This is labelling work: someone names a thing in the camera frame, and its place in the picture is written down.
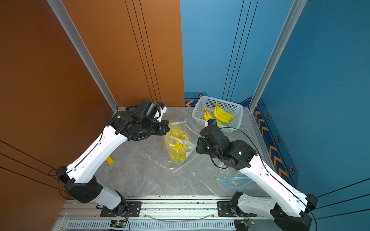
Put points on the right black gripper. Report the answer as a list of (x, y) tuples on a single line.
[(200, 149)]

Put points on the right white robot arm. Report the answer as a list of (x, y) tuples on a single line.
[(290, 209)]

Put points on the small yellow block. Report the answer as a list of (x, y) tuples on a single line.
[(110, 161)]

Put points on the clear zip-top bag blue seal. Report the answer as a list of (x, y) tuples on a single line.
[(227, 179)]

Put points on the left green circuit board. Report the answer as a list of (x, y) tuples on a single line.
[(118, 224)]

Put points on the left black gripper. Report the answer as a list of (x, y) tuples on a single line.
[(164, 123)]

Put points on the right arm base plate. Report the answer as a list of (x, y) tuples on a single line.
[(224, 210)]

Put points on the aluminium front rail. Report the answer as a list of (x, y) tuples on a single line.
[(159, 207)]

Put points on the yellow banana bunch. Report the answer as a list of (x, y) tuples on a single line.
[(221, 114)]

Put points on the white plastic basket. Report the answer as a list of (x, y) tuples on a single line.
[(209, 102)]

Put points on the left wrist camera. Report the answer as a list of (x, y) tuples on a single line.
[(161, 110)]

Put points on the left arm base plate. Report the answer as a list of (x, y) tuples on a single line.
[(132, 210)]

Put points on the bagged banana bunch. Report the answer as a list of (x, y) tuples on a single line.
[(181, 151), (208, 116), (175, 129)]

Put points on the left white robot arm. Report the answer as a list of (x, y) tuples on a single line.
[(135, 124)]

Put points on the right green circuit board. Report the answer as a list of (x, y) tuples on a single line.
[(243, 225)]

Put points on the green circuit board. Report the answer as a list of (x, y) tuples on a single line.
[(118, 224), (243, 225)]

